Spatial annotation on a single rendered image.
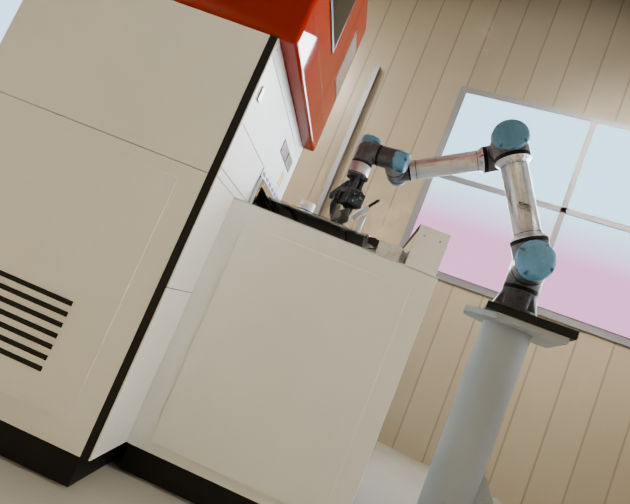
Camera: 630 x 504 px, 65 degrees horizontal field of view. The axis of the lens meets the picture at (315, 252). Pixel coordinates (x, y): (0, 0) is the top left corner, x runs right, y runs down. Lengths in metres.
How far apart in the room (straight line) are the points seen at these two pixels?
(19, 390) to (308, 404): 0.71
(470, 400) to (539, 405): 1.75
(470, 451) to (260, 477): 0.67
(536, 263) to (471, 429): 0.55
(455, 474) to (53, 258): 1.31
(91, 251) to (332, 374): 0.70
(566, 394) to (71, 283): 2.88
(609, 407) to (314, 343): 2.44
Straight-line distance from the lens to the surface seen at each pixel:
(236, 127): 1.31
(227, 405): 1.43
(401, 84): 3.99
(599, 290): 3.54
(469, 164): 1.90
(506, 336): 1.72
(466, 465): 1.74
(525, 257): 1.64
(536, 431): 3.46
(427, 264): 1.48
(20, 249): 1.44
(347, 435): 1.41
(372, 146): 1.81
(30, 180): 1.47
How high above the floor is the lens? 0.59
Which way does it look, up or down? 7 degrees up
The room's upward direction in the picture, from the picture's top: 23 degrees clockwise
